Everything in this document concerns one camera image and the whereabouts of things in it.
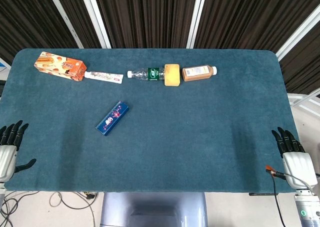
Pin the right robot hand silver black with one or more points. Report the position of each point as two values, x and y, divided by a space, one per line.
298 167

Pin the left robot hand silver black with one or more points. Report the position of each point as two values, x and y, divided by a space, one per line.
7 159

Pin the blue glasses case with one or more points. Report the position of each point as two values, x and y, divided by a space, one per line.
112 118

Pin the right robot arm grey-blue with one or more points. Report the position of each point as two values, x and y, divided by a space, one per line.
307 209

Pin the orange biscuit box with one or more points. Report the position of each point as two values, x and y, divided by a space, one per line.
61 66

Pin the white blue sign board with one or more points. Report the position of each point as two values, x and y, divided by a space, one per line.
2 65

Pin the white toothpaste tube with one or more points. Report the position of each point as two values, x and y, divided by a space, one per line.
103 77

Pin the teal table cloth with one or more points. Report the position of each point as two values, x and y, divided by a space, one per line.
175 137

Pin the brown drink bottle white cap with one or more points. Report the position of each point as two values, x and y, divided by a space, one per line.
197 73

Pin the grey-blue robot torso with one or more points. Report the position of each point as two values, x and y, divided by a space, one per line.
153 209

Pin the yellow sponge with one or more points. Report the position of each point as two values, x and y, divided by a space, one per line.
172 75

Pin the clear bottle green label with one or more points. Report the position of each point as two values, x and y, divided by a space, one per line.
147 74

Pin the dark brown curtain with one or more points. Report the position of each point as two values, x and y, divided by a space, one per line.
150 12

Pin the white metal frame rack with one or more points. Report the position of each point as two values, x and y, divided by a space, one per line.
295 96

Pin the wide white frame post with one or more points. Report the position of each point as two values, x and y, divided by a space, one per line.
300 34
196 17
96 17

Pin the thin white frame post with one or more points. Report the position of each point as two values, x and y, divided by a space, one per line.
64 17

